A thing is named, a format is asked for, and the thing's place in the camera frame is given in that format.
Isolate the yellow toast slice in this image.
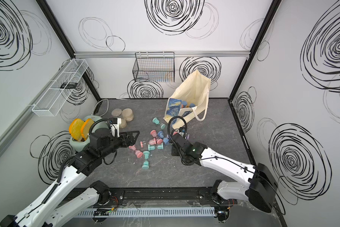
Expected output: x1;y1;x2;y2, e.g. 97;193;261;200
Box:
69;119;85;141
80;118;95;141

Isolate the tall glass jar with rice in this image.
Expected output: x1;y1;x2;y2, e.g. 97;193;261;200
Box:
111;108;127;129

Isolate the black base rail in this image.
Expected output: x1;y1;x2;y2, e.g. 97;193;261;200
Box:
101;185;276;206

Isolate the blue hourglass front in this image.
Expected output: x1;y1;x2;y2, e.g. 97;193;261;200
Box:
181;101;188;108

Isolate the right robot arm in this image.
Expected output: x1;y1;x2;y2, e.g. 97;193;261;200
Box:
169;133;278;213

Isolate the mint green toaster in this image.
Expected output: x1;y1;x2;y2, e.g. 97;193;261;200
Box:
69;115;102;152

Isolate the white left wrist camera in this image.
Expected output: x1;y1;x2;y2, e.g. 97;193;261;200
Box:
109;118;121;137

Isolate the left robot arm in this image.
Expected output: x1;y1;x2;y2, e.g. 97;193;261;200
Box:
0;128;140;227

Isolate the black wire basket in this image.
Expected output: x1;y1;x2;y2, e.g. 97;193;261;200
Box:
132;52;175;82

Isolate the yellow toast slice right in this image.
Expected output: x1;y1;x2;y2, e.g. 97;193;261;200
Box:
80;118;95;141

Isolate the teal hourglass near bag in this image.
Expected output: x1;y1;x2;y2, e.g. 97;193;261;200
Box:
152;117;166;130

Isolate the white slotted cable duct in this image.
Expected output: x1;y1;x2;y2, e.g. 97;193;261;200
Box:
76;207;216;218

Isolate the pink hourglass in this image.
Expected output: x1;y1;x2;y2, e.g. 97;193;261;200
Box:
150;130;157;138
128;145;143;159

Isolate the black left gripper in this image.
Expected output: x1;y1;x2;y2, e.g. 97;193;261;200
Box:
100;130;140;160

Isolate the white wire shelf basket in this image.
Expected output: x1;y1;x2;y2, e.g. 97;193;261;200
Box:
32;59;89;117

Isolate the teal hourglass front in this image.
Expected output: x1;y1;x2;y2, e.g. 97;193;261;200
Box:
142;151;150;169

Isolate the canvas bag with starry print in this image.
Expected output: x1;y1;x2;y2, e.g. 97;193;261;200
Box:
163;70;211;129

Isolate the pink hourglass left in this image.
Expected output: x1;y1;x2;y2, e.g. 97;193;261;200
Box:
128;145;143;159

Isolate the white power cable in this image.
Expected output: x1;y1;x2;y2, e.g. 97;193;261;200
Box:
92;98;109;117

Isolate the yellow toast slice left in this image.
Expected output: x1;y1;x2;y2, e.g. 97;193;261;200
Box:
69;119;85;141

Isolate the short jar with beige lid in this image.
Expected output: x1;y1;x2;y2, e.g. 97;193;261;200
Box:
122;108;134;122

